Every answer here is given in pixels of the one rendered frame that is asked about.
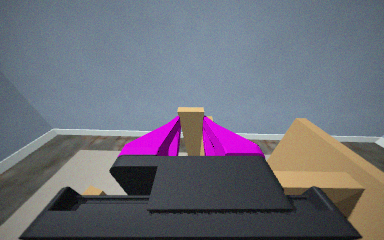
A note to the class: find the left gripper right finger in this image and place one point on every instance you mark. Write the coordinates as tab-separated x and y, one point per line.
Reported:
226	143

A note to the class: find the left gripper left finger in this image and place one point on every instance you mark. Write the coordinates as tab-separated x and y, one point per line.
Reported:
158	141

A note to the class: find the tan wooden board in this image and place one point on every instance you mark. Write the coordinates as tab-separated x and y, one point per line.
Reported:
306	147
202	146

